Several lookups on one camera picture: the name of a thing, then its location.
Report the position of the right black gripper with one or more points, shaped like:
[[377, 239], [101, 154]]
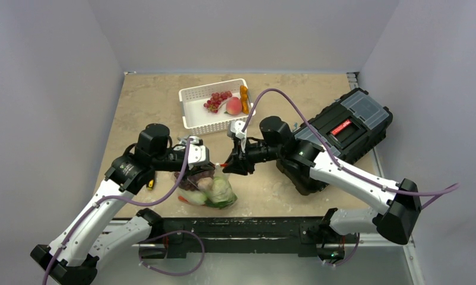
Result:
[[243, 156]]

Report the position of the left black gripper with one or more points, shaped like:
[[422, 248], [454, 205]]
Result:
[[195, 168]]

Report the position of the clear orange zip bag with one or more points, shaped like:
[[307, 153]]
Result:
[[218, 172]]

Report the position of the dark red grapes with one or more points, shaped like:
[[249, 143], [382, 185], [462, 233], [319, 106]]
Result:
[[190, 180]]

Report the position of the green cabbage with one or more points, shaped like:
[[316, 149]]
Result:
[[221, 190]]

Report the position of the orange carrot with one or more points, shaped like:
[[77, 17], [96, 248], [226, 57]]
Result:
[[184, 200]]

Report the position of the white radish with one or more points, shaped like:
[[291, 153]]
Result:
[[193, 197]]

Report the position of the green cucumber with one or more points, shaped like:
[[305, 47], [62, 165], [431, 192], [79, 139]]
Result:
[[220, 205]]

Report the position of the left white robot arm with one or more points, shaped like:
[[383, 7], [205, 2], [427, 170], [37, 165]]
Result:
[[81, 250]]

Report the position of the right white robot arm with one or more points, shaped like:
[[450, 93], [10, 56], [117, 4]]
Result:
[[394, 207]]

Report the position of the yellow black screwdriver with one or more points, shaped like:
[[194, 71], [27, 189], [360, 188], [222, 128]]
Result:
[[150, 185]]

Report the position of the pink peach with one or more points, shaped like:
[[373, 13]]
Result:
[[234, 106]]

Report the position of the white plastic basket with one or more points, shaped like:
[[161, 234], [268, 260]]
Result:
[[196, 119]]

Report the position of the small light red grapes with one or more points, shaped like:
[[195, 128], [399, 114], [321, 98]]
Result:
[[213, 104]]

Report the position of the black plastic toolbox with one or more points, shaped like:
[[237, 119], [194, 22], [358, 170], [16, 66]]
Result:
[[351, 127]]

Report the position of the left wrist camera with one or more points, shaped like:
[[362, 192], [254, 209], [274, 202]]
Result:
[[198, 155]]

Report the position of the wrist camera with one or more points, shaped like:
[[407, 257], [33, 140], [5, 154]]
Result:
[[198, 155], [236, 130]]

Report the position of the adjustable wrench red handle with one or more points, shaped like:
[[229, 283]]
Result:
[[189, 139]]

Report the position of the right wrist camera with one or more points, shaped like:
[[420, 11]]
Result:
[[236, 130]]

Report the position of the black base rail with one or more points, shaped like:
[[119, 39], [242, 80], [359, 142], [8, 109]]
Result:
[[301, 236]]

